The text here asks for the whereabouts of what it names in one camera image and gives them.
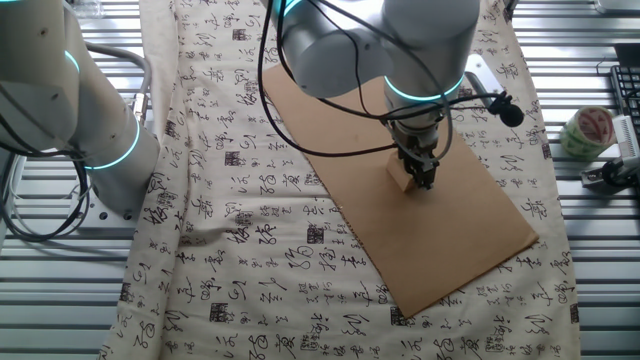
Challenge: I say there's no silver finned camera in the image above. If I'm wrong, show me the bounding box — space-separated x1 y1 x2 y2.
612 114 640 162

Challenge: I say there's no thick black braided cable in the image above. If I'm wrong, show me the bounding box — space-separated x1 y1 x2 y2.
256 0 399 159

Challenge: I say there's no thin black cable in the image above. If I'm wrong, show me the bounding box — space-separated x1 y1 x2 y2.
274 0 501 121

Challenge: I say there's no light wooden block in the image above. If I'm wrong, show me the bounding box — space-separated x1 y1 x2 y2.
385 152 417 193

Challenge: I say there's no white calligraphy print cloth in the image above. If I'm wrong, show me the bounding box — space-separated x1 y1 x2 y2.
97 0 581 360

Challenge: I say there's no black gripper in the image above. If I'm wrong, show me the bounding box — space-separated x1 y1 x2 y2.
387 117 445 191

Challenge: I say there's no black foam microphone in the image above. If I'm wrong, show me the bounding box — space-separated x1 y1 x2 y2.
488 91 526 129

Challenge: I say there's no grey base cable with connector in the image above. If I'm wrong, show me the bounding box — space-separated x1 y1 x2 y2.
84 42 154 126

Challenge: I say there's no brown cardboard sheet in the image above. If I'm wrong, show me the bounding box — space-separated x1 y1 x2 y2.
259 63 540 319

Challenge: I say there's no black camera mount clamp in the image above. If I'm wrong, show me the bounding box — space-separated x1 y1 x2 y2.
579 154 640 192

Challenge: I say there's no black base cable loop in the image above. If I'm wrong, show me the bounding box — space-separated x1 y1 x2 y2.
0 114 91 244

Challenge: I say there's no clear plastic bag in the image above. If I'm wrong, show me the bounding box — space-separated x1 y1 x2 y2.
62 0 104 14

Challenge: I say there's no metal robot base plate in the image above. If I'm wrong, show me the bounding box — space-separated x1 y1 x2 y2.
9 192 146 237

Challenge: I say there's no black computer keyboard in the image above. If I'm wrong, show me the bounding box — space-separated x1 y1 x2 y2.
609 64 640 126

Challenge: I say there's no clear packing tape roll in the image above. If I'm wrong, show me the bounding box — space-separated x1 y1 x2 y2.
558 105 617 162

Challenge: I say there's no grey flat device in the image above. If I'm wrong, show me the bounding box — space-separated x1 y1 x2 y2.
593 0 640 15

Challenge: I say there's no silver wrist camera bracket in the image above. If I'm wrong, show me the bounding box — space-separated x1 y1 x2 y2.
463 53 506 96

